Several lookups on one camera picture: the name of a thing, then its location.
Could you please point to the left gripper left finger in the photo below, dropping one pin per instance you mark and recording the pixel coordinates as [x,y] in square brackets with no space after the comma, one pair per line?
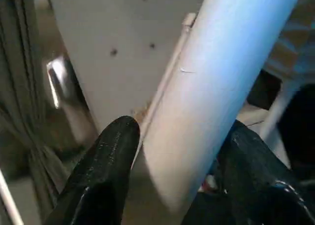
[103,173]

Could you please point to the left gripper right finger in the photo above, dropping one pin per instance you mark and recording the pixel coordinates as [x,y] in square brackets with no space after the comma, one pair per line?
[258,185]

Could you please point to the white plastic table leg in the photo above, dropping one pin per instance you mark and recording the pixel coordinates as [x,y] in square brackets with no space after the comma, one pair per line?
[209,87]

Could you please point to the grey curtain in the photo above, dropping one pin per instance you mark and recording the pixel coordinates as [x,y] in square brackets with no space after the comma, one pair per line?
[19,62]

